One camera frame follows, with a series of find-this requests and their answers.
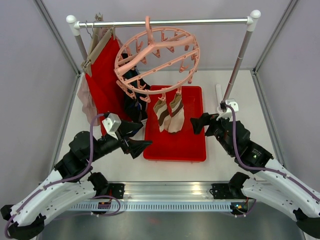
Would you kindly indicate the metal clothes rack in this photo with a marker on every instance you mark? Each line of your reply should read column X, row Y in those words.
column 250, row 22

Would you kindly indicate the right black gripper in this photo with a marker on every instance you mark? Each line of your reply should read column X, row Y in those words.
column 198, row 123

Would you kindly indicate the aluminium frame post right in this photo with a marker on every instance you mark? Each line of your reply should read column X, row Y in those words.
column 275, row 34

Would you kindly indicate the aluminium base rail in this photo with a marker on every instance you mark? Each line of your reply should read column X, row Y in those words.
column 147, row 191

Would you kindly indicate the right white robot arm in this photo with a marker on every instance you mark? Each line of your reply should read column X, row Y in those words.
column 288, row 195

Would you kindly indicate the red plastic tray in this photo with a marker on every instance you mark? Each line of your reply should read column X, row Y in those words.
column 183, row 146

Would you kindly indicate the aluminium frame post left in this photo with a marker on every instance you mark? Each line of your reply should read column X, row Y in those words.
column 56, row 34

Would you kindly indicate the beige clip hanger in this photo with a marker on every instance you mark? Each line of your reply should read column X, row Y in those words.
column 99, row 38

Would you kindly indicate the black sports sock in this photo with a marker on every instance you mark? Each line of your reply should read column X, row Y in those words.
column 136, row 109
column 124, row 59

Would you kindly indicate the brown beige striped sock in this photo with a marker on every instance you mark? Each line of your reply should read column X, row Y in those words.
column 163, row 116

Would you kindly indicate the white slotted cable duct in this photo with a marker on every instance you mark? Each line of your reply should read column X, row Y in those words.
column 154, row 206

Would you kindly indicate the red hanging cloth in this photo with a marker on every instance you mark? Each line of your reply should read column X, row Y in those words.
column 107, row 95

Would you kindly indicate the aluminium frame post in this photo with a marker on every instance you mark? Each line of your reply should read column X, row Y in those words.
column 56, row 34
column 275, row 34

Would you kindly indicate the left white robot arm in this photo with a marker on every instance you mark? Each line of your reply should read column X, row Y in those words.
column 72, row 180

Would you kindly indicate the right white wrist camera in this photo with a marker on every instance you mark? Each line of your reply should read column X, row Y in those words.
column 227, row 109

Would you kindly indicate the pink hanging garment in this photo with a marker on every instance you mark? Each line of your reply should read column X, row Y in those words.
column 88, row 105

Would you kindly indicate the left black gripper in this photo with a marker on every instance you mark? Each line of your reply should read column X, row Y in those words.
column 136, row 146

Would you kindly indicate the pink round clip hanger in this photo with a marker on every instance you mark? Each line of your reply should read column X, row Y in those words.
column 157, row 49

